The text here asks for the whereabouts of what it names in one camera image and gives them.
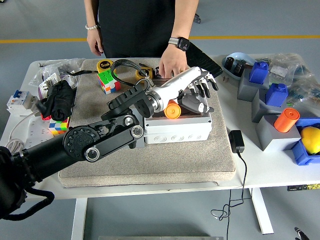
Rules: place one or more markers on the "black power adapter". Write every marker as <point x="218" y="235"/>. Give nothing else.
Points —
<point x="237" y="141"/>

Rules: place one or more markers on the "person's right hand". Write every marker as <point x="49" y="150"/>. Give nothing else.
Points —
<point x="95" y="42"/>

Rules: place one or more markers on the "white blue circuit breaker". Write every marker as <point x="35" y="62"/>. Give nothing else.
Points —
<point x="18" y="100"/>

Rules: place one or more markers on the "grey-brown mat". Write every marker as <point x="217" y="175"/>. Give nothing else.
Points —
<point x="162" y="162"/>

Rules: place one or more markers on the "small colourful puzzle cube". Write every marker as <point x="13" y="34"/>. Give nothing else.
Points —
<point x="58" y="126"/>

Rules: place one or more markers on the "grey block holder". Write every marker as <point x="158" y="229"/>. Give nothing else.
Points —
<point x="258" y="110"/>
<point x="246" y="91"/>
<point x="268" y="135"/>

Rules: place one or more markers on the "light blue dish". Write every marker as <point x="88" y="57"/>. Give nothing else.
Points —
<point x="240" y="57"/>

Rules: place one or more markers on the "yellow lemon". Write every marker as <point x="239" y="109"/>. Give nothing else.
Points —
<point x="311" y="140"/>

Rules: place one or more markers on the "black capacitor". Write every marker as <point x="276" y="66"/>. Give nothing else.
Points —
<point x="240" y="67"/>
<point x="230" y="62"/>
<point x="157" y="70"/>

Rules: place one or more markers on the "small metal plug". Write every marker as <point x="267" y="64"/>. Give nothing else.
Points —
<point x="226" y="79"/>

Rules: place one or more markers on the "blue plastic block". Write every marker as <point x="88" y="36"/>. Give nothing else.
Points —
<point x="258" y="73"/>
<point x="276" y="96"/>

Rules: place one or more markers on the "person's left hand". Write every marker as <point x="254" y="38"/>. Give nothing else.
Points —
<point x="173" y="62"/>

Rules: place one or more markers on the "person's left forearm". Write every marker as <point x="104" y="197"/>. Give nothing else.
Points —
<point x="185" y="17"/>

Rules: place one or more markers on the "orange cylinder battery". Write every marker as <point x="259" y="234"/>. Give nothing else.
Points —
<point x="172" y="111"/>
<point x="285" y="122"/>

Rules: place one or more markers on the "black table control panel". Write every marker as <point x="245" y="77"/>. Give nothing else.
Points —
<point x="303" y="187"/>

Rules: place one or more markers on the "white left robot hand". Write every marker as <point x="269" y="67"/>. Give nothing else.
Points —
<point x="177" y="83"/>

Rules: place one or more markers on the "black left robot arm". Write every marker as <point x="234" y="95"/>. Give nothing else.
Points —
<point x="112" y="140"/>

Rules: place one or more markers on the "person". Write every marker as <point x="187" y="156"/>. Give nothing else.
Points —
<point x="137" y="27"/>

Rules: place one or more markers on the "large colourful puzzle cube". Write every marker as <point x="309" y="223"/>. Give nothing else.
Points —
<point x="107" y="80"/>

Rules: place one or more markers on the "yellow tape measure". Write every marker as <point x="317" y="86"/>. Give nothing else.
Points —
<point x="103" y="65"/>
<point x="138" y="74"/>

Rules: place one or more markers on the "grey plastic junction box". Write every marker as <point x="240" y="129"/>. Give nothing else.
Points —
<point x="175" y="130"/>

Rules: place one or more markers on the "transparent hinged box lid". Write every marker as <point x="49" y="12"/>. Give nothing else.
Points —
<point x="162" y="82"/>

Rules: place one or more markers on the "person's right forearm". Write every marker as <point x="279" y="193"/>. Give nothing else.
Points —
<point x="91" y="12"/>

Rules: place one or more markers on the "white table leg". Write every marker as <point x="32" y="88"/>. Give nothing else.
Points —
<point x="261" y="212"/>
<point x="79" y="220"/>

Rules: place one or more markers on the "clear bags of electronic components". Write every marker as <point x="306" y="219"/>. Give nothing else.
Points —
<point x="282" y="67"/>

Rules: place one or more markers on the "white power strip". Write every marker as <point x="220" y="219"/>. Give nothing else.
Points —
<point x="37" y="132"/>

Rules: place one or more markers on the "black wrist watch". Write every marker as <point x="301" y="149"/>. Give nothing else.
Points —
<point x="182" y="43"/>

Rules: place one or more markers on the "grey block with round hole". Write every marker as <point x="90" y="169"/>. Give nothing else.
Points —
<point x="141" y="145"/>

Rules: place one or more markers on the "clear plastic bags with parts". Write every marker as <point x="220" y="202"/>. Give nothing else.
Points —
<point x="65" y="65"/>

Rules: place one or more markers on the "blue plastic bin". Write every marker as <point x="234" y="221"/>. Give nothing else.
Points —
<point x="302" y="156"/>

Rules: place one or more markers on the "black cloth bundle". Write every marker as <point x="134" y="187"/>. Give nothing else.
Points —
<point x="60" y="97"/>

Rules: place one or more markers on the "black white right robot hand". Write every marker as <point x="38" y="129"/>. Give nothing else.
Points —
<point x="301" y="235"/>

